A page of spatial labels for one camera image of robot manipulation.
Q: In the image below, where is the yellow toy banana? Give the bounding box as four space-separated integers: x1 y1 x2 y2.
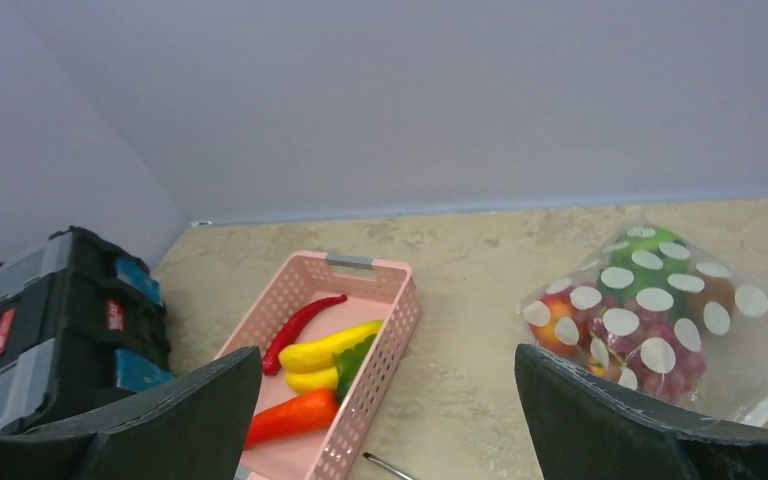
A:
279 320 383 394

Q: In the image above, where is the red toy apple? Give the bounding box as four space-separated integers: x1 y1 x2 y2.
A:
522 293 589 358

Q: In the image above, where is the green toy pepper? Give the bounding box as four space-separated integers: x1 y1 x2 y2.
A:
333 334 376 403

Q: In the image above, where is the black yellow screwdriver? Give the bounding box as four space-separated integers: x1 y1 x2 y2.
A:
362 451 416 480

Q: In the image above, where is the brown toy kiwi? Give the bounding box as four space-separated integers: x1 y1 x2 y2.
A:
686 269 735 336

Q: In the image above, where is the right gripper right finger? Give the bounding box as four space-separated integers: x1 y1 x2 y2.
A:
514 344 768 479

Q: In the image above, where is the red toy chili pepper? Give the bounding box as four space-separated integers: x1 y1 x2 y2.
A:
261 294 348 376

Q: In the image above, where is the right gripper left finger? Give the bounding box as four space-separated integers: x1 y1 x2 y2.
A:
0 346 262 479

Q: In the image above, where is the orange toy carrot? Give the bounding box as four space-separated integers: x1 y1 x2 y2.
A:
244 388 340 449

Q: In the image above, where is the green toy watermelon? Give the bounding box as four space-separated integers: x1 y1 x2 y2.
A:
597 224 691 318

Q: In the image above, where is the pink plastic basket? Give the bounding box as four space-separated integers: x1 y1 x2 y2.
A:
222 251 421 479

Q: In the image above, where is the red toy grape bunch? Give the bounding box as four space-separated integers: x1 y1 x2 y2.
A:
583 296 707 404

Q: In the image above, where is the clear zip top bag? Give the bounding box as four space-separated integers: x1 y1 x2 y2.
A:
517 221 768 428

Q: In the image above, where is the black tool box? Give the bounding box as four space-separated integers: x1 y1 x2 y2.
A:
0 226 172 434

